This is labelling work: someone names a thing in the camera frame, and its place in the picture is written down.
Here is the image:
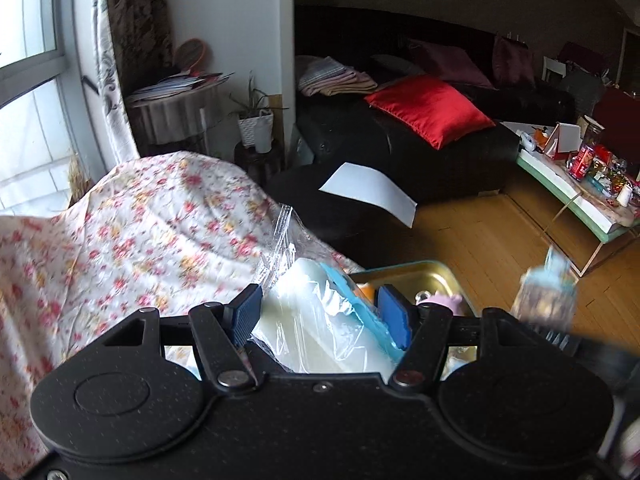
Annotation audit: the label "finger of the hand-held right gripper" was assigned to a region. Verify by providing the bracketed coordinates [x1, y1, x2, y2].
[532, 322, 640, 386]

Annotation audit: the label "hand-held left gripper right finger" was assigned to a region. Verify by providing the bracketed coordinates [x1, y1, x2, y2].
[376, 285, 551, 391]

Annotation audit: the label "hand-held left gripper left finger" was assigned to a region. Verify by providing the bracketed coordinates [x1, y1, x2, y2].
[102, 283, 264, 392]

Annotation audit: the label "pink plush toy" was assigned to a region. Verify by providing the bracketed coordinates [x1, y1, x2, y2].
[416, 291, 464, 317]

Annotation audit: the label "metal tray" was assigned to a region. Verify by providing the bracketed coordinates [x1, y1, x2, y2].
[347, 259, 483, 373]

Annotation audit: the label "light blue plastic bag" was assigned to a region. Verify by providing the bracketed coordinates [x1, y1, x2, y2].
[247, 202, 408, 375]

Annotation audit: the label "small light blue packet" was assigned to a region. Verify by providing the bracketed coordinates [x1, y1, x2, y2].
[511, 246, 580, 332]

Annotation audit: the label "white paper sheet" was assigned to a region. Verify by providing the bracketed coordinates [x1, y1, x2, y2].
[318, 161, 418, 228]

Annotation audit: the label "floral bed sheet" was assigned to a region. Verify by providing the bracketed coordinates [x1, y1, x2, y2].
[0, 151, 371, 476]

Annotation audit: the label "dark wooden stool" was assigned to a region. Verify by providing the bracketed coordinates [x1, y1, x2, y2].
[234, 140, 287, 187]

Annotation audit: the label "black sofa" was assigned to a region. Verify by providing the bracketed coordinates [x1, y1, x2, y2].
[265, 5, 576, 256]

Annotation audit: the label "coffee table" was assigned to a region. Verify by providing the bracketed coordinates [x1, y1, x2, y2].
[500, 120, 640, 278]

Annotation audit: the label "potted plant in white pot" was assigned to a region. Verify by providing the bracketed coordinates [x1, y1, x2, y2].
[227, 72, 291, 154]

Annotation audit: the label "red can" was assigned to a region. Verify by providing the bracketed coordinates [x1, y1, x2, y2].
[570, 144, 596, 181]

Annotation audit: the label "round side table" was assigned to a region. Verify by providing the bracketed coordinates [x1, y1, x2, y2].
[125, 80, 226, 157]

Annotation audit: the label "dried straw bundle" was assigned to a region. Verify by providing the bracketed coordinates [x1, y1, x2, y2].
[67, 152, 97, 207]

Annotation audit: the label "red pillow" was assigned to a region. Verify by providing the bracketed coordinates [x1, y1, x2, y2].
[364, 74, 497, 151]

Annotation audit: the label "white card box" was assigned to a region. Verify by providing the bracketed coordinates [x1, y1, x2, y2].
[542, 122, 583, 159]

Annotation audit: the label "glass jar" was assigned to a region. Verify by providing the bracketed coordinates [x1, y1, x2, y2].
[580, 117, 606, 153]

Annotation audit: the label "dark red cabinet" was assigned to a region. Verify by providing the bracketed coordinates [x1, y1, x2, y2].
[592, 87, 640, 181]

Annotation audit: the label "stack of magazines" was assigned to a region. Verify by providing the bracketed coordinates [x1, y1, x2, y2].
[127, 72, 236, 107]

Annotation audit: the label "folded blankets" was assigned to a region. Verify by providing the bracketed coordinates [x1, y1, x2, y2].
[295, 55, 378, 97]

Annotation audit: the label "dark grey pillow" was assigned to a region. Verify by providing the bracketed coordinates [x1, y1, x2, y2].
[370, 54, 426, 78]

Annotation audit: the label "wide purple pillow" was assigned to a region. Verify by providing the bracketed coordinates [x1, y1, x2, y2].
[407, 39, 496, 90]

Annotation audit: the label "racket shaped swatter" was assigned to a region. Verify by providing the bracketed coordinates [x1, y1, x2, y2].
[172, 37, 209, 77]

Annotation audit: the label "white patterned curtain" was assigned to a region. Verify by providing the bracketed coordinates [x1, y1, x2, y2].
[75, 0, 142, 161]

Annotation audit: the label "small purple pillow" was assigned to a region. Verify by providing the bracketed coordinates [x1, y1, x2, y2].
[492, 35, 537, 88]

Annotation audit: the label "white chair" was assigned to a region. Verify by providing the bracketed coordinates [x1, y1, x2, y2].
[542, 56, 568, 83]

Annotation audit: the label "brown patterned curtain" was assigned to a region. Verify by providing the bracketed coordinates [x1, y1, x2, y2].
[106, 0, 176, 97]

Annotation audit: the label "window frame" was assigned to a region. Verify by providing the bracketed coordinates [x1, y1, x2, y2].
[0, 0, 108, 211]

